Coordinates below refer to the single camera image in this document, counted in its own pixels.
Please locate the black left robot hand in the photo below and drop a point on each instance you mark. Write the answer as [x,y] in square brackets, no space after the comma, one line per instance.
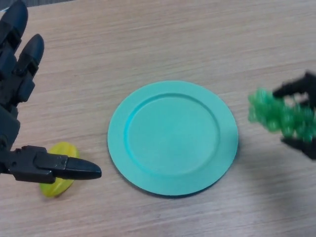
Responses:
[14,84]

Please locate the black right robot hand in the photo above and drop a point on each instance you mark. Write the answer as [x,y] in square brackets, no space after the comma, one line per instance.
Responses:
[300,86]

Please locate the green grapes bunch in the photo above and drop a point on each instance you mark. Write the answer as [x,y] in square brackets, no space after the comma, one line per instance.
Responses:
[271,113]

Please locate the green round plate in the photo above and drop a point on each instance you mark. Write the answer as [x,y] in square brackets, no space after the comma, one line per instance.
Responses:
[173,138]

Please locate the yellow starfruit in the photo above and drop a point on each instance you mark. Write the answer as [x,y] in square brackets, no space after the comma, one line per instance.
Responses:
[64,150]

